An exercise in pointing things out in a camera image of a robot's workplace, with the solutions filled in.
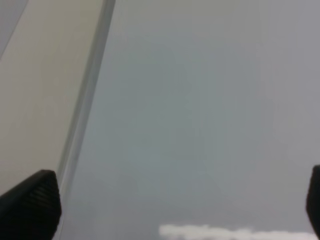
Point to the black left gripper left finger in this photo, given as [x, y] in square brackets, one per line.
[32, 209]

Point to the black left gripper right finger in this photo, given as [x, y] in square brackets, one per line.
[313, 200]

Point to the white whiteboard with aluminium frame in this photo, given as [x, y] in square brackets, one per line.
[204, 125]

